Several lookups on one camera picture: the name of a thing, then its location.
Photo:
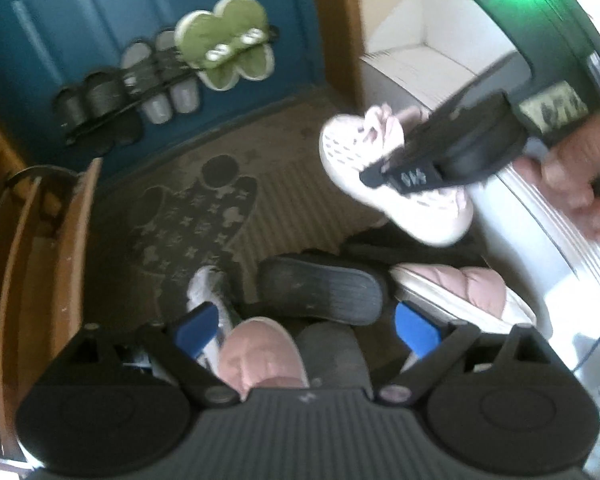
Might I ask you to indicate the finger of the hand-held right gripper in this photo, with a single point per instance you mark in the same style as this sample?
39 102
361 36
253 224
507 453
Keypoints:
470 87
410 177

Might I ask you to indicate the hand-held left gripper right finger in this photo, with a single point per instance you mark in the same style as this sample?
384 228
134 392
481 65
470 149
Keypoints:
415 327

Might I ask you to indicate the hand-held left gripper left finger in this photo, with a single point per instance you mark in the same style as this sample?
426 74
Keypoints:
197 327

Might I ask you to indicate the pink padded winter shoe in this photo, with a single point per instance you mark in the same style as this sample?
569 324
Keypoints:
260 355
460 285

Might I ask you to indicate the white pink lace-up sneaker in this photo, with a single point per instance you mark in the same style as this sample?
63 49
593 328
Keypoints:
350 150

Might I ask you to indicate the wooden shoe cabinet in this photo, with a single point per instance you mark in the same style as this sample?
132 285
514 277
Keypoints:
70 260

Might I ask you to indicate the person's right hand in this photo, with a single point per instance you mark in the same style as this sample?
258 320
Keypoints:
580 160

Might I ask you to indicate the dirty white sneaker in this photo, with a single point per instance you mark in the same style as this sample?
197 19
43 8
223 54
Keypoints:
207 285

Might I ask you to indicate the white cardboard box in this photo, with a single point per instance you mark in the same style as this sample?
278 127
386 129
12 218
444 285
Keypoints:
405 75

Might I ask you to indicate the dark grey shoe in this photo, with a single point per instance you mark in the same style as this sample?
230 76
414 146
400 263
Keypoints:
335 355

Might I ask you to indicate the black shoe with ridged sole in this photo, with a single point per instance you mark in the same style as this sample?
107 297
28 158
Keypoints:
325 290

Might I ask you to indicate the patterned brown door mat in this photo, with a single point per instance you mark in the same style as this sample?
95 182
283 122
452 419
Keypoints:
290 185

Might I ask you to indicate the black door shoe rack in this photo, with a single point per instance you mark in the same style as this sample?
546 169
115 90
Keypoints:
276 33

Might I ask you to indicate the grey slide slipper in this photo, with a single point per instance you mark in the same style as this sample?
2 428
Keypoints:
157 107
185 95

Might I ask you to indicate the green flower-shaped slipper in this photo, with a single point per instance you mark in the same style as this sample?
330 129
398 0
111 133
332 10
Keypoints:
245 10
195 35

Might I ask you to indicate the wooden door frame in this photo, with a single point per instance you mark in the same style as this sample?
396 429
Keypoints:
340 20

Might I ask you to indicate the black metal cabinet bracket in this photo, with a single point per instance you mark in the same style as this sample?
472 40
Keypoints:
35 170

